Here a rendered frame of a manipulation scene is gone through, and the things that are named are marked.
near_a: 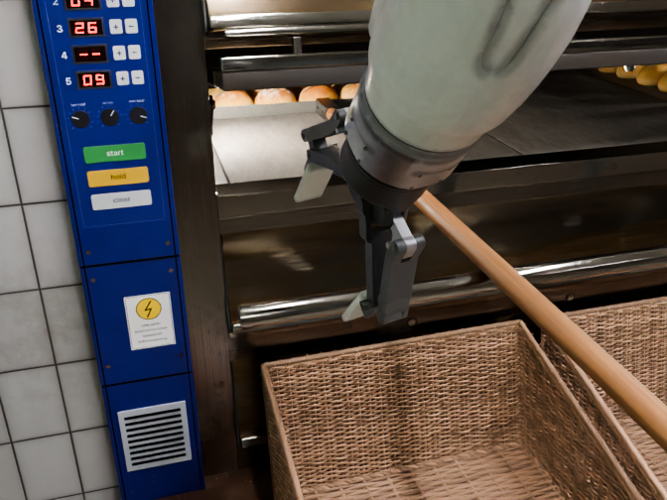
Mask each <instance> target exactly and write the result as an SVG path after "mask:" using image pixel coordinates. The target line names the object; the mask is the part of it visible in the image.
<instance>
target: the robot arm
mask: <svg viewBox="0 0 667 500"><path fill-rule="evenodd" d="M591 2H592V0H374V2H373V7H372V12H371V16H370V20H369V25H368V30H369V36H370V37H371V38H370V42H369V48H368V66H367V67H366V69H365V71H364V73H363V75H362V78H361V80H360V84H359V88H358V90H357V92H356V94H355V95H354V98H353V100H352V102H351V104H350V106H349V107H346V108H342V109H337V110H335V111H334V112H333V115H332V116H331V118H330V120H328V121H325V122H322V123H320V124H317V125H314V126H311V127H309V128H306V129H303V130H302V132H301V136H302V139H303V141H304V142H308V143H309V147H310V149H307V158H308V159H307V161H306V163H305V166H304V174H303V176H302V179H301V181H300V184H299V186H298V189H297V191H296V193H295V196H294V200H295V202H300V201H304V200H309V199H313V198H317V197H321V196H322V194H323V192H324V190H325V188H326V186H327V184H328V182H329V180H330V178H331V176H332V174H334V175H336V176H338V177H341V178H343V179H344V180H345V181H346V182H347V183H348V186H347V187H348V189H349V191H350V193H351V195H352V197H353V199H354V200H355V203H356V209H357V210H358V212H359V234H360V236H361V237H362V238H363V239H364V240H365V262H366V290H365V291H362V292H360V293H359V295H358V296H357V297H356V298H355V300H354V301H353V302H352V303H351V304H350V306H349V307H348V308H347V309H346V311H345V312H344V313H343V314H342V316H341V318H342V320H343V321H344V322H346V321H349V320H352V319H355V318H358V317H362V316H364V318H369V317H372V316H375V315H377V319H378V321H379V323H380V324H385V323H388V322H391V321H394V320H397V319H401V318H404V317H406V316H407V314H408V309H409V304H410V299H411V294H412V288H413V283H414V277H415V272H416V266H417V261H418V257H419V255H420V254H421V252H422V250H423V249H424V247H425V239H424V236H423V235H422V234H421V233H419V234H415V235H412V234H411V232H410V230H409V228H408V226H407V224H406V222H405V220H406V218H407V213H408V208H409V206H410V205H411V204H413V203H414V202H415V201H416V200H417V199H418V198H420V197H421V196H422V194H423V193H424V192H425V191H426V189H427V188H428V187H429V186H430V185H433V184H436V183H440V182H441V181H443V180H444V179H446V178H447V177H448V176H449V175H450V174H451V173H452V171H453V170H454V169H455V167H456V166H457V165H458V164H459V162H460V161H461V160H462V159H463V157H464V156H465V155H466V154H467V152H469V151H470V150H471V149H472V148H473V147H474V146H475V144H476V143H477V142H478V141H479V139H480V138H481V136H482V134H484V133H486V132H488V131H490V130H492V129H494V128H495V127H497V126H499V125H500V124H501V123H502V122H504V121H505V120H506V119H507V118H508V117H509V116H510V115H511V114H512V113H513V112H514V111H515V110H516V109H517V108H518V107H519V106H520V105H521V104H522V103H523V102H524V101H525V100H526V99H527V98H528V97H529V95H530V94H531V93H532V92H533V91H534V90H535V89H536V87H537V86H538V85H539V84H540V83H541V81H542V80H543V79H544V77H545V76H546V75H547V74H548V72H549V71H550V70H551V68H552V67H553V66H554V64H555V63H556V61H557V60H558V59H559V57H560V56H561V54H562V53H563V51H564V50H565V48H566V47H567V46H568V44H569V42H570V41H571V39H572V38H573V36H574V34H575V33H576V31H577V29H578V28H579V26H580V24H581V22H582V20H583V18H584V16H585V14H586V12H587V10H588V9H589V6H590V4H591ZM341 133H342V134H343V135H344V136H346V137H345V140H344V142H343V144H342V146H341V147H339V146H338V145H337V143H334V144H330V145H328V143H327V140H326V138H327V137H331V136H334V135H337V134H341ZM371 223H374V224H377V225H379V226H375V227H371Z"/></svg>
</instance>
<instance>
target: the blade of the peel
mask: <svg viewBox="0 0 667 500"><path fill-rule="evenodd" d="M352 100H353V98H342V99H331V101H333V102H334V103H335V104H336V105H337V106H338V109H342V108H346V107H349V106H350V104H351V102H352ZM296 101H297V102H283V103H268V104H255V103H254V104H253V105H238V106H223V107H215V108H214V110H213V119H227V118H241V117H255V116H269V115H283V114H297V113H311V112H317V111H316V100H313V101H298V100H296Z"/></svg>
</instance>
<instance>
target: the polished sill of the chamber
mask: <svg viewBox="0 0 667 500"><path fill-rule="evenodd" d="M659 170H667V141H666V142H656V143H646V144H635V145H625V146H615V147H604V148H594V149H584V150H575V151H564V152H554V153H544V154H533V155H523V156H513V157H502V158H492V159H482V160H472V161H461V162H459V164H458V165H457V166H456V167H455V169H454V170H453V171H452V173H451V174H450V175H449V176H448V177H447V178H446V179H444V180H443V181H441V182H440V183H436V184H433V185H430V186H429V187H428V188H427V191H428V192H429V193H430V194H441V193H450V192H460V191H469V190H478V189H487V188H504V187H513V186H523V185H532V184H541V183H549V182H558V181H567V180H576V179H586V178H595V177H604V176H613V175H622V174H631V173H640V172H650V171H659ZM301 179H302V177H298V178H287V179H278V180H268V181H257V182H247V183H237V184H227V185H216V186H215V187H216V200H217V213H218V218H224V217H232V216H241V215H250V214H259V213H268V212H278V211H287V210H296V209H305V208H314V207H323V206H332V205H342V204H351V203H355V200H354V199H353V197H352V195H351V193H350V191H349V189H348V187H347V186H348V183H347V182H346V181H345V180H344V179H343V178H341V177H338V176H336V175H334V174H332V176H331V178H330V180H329V182H328V184H327V186H326V188H325V190H324V192H323V194H322V196H321V197H317V198H313V199H309V200H304V201H300V202H295V200H294V196H295V193H296V191H297V189H298V186H299V184H300V181H301Z"/></svg>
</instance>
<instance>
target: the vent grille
mask: <svg viewBox="0 0 667 500"><path fill-rule="evenodd" d="M117 415H118V421H119V426H120V431H121V437H122V443H123V448H124V454H125V460H126V466H127V471H134V470H139V469H144V468H149V467H154V466H159V465H164V464H169V463H175V462H180V461H185V460H190V459H192V452H191V444H190V435H189V426H188V418H187V409H186V401H180V402H175V403H169V404H163V405H157V406H152V407H146V408H140V409H134V410H129V411H123V412H118V413H117Z"/></svg>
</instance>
